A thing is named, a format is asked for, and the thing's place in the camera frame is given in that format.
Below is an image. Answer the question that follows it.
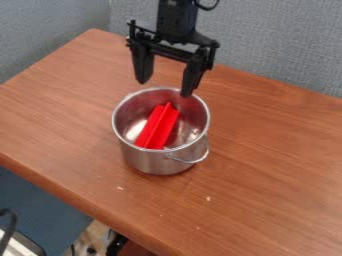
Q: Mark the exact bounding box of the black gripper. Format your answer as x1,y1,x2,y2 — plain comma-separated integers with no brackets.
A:
126,0,219,97

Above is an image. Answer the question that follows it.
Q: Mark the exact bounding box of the red plastic block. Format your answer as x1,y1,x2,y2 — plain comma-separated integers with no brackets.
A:
134,102,179,150

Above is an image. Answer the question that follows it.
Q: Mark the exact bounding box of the stainless steel metal pot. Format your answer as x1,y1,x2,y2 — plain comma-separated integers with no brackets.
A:
110,87,211,175

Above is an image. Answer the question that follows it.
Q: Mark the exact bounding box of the wooden table leg base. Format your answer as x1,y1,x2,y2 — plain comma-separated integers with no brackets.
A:
62,220,128,256

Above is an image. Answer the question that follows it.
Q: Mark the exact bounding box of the grey device under table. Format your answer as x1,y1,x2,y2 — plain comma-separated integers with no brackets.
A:
0,232,46,256

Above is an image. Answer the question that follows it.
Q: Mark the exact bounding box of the black cable loop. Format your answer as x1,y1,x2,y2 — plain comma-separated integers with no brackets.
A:
0,208,18,256

